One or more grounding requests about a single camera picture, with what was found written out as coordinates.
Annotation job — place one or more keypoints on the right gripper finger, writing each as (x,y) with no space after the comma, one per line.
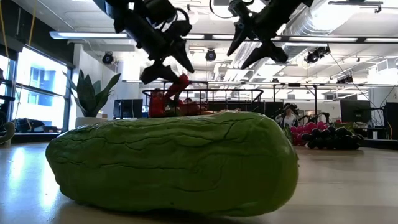
(269,53)
(239,35)

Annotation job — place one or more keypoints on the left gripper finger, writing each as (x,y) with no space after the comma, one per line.
(158,72)
(183,54)

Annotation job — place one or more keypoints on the red chili pepper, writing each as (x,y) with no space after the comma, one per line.
(157,105)

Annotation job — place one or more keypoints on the red grape bunch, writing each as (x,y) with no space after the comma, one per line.
(298,130)

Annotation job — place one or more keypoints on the light green bitter gourd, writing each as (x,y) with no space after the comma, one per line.
(174,161)

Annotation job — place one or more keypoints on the black grape bunch with leaf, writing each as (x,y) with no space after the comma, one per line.
(329,140)

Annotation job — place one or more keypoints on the dark green chili pepper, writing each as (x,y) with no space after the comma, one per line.
(8,133)

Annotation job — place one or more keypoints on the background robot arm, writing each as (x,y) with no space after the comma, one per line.
(320,114)

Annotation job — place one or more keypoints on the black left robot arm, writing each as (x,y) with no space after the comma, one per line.
(109,7)

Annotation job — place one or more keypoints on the black ceiling spotlight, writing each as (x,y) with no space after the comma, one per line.
(108,58)
(210,55)

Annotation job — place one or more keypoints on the black computer monitor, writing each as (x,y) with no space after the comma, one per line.
(355,110)
(392,116)
(128,109)

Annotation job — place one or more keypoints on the black spotlight cluster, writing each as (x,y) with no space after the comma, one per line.
(317,54)

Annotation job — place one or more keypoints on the black cabinet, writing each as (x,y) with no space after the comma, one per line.
(272,112)

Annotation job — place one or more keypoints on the long ceiling light bar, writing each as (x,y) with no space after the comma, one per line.
(93,35)

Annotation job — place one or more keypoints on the person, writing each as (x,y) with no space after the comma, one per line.
(287,119)

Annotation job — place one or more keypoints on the green potted plant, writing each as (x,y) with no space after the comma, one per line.
(90,99)

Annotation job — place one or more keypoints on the black ceiling light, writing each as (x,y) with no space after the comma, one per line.
(345,79)

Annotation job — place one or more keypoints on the black bag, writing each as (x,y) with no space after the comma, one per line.
(26,124)

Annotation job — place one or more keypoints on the black overhead frame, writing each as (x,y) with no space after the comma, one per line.
(199,82)

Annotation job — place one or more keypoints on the silver ventilation duct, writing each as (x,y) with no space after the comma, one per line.
(323,21)

